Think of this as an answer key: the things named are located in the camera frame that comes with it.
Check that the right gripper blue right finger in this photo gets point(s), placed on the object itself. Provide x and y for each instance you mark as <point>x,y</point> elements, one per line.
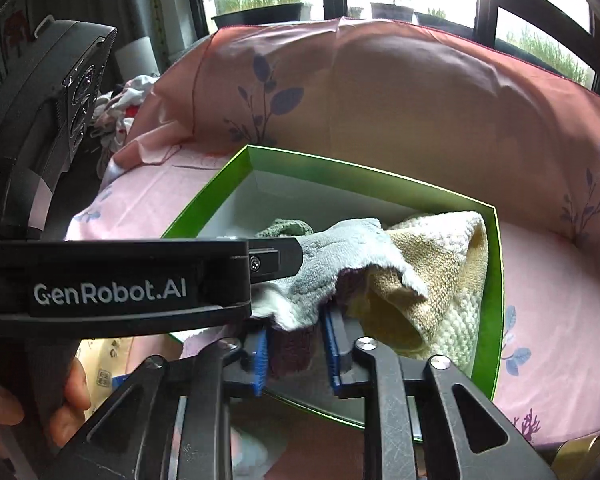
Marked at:
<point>422,410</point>

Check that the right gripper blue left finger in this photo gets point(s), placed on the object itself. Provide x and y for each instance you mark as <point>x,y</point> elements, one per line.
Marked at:
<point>169,420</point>

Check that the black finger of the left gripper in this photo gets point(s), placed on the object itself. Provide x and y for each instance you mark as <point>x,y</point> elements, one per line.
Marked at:
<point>273,258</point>

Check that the dark green knitted cloth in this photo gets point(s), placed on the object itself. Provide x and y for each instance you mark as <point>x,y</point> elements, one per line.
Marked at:
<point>286,228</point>

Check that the grey green fluffy cloth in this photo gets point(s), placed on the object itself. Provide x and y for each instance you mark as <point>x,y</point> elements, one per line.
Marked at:
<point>350,245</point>

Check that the blue Tempo tissue pack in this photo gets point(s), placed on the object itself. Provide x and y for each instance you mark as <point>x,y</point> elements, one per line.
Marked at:
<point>117,381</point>

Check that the yellow soft tissue pack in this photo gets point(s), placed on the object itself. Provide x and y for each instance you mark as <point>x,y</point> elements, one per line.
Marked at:
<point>102,361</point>

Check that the cream yellow waffle towel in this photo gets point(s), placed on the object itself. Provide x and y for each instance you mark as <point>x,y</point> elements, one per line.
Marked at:
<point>449,253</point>

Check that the person's left hand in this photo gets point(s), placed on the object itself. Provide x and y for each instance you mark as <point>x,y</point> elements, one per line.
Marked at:
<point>63,411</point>

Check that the green cardboard box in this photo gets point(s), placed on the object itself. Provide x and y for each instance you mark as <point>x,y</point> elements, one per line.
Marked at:
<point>259,185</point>

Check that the pink printed bedsheet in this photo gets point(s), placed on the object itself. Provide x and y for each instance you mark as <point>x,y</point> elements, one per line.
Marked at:
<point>549,381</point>

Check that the black gold tea tin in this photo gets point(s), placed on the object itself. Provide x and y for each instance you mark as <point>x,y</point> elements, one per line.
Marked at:
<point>575,459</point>

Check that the pile of white clothes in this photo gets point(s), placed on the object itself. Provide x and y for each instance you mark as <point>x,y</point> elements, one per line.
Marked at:
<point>115,111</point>

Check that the pink floral pillow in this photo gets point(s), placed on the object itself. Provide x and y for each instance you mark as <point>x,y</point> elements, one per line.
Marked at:
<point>390,95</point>

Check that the white paper roll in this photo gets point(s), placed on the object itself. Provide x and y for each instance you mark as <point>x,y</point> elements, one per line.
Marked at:
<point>137,59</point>

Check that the black long planter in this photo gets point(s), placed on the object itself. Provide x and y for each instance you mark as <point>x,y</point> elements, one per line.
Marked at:
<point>280,13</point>

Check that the black round flower pot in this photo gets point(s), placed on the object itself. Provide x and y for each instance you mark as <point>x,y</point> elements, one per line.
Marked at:
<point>390,11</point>

